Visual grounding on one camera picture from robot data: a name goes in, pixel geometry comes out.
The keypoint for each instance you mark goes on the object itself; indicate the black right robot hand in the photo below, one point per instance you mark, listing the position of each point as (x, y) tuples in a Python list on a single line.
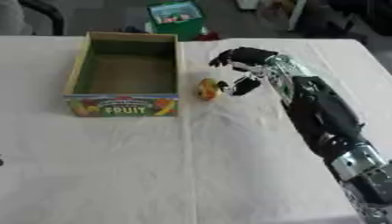
[(250, 56)]

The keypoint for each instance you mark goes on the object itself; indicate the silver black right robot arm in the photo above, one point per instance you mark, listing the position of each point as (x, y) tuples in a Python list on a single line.
[(326, 116)]

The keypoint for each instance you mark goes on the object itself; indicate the green storage box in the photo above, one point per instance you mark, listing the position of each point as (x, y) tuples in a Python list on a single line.
[(176, 19)]

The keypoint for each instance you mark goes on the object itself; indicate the cardboard box with green inside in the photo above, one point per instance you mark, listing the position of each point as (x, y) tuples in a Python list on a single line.
[(127, 84)]

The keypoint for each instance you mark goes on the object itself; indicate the yellow red toy fruit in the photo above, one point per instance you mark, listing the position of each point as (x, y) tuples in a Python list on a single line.
[(209, 88)]

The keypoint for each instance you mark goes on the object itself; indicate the black chair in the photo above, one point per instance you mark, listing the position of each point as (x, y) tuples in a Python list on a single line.
[(43, 14)]

